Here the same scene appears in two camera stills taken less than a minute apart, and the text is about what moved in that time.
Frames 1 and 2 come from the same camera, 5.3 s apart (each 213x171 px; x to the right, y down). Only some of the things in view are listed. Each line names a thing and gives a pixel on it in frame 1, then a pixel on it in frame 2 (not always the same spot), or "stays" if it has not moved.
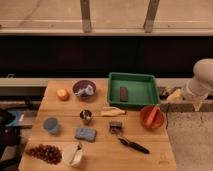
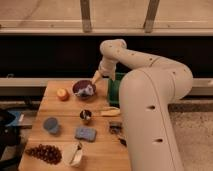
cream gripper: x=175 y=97 → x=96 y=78
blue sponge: x=87 y=134 stays
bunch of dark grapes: x=46 y=153 stays
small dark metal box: x=115 y=127 stays
